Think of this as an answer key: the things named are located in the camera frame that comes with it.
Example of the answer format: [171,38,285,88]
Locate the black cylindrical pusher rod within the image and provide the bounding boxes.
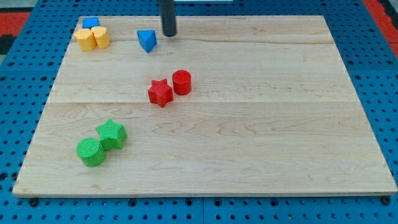
[159,0,177,37]

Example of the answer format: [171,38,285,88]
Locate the blue triangle block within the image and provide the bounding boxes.
[137,30,157,53]

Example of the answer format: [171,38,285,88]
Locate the yellow heart block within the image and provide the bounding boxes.
[91,26,111,49]

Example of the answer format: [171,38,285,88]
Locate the red cylinder block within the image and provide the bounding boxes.
[172,70,192,95]

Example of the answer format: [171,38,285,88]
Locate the blue cube block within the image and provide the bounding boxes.
[82,17,101,29]

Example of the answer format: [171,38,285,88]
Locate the red star block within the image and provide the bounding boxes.
[148,79,174,108]

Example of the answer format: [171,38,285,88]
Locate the yellow hexagon block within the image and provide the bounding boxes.
[74,29,97,51]

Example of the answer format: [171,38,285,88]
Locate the light wooden board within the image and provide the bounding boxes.
[13,16,397,198]

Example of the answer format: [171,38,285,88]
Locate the green star block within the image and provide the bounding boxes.
[96,119,127,151]

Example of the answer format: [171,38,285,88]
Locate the green cylinder block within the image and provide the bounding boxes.
[76,138,106,167]

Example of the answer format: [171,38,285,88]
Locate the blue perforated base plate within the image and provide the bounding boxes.
[1,1,397,223]

